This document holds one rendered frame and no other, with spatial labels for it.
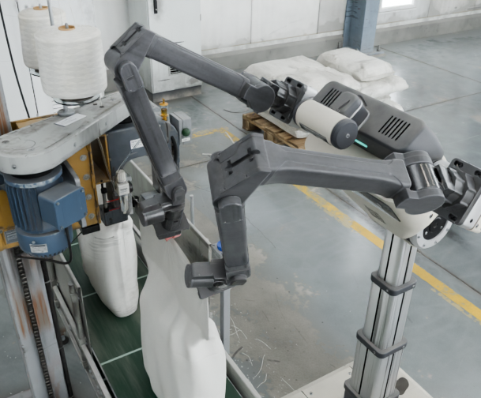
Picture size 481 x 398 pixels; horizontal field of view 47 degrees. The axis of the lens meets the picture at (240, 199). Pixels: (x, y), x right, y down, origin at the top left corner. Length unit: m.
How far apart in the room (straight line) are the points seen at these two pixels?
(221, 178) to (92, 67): 0.64
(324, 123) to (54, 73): 0.67
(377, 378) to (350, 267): 1.48
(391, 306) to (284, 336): 1.18
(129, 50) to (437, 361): 2.19
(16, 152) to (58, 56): 0.26
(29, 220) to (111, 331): 0.95
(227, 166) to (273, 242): 2.64
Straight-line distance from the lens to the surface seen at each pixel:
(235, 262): 1.21
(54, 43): 1.43
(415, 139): 1.26
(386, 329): 1.86
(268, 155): 0.89
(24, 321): 2.08
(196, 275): 1.28
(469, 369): 2.97
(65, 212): 1.51
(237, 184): 0.88
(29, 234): 1.62
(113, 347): 2.34
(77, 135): 1.56
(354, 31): 7.65
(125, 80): 1.29
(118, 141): 1.76
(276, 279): 3.23
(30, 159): 1.47
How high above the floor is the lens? 2.03
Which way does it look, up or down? 31 degrees down
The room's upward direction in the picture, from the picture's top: 1 degrees clockwise
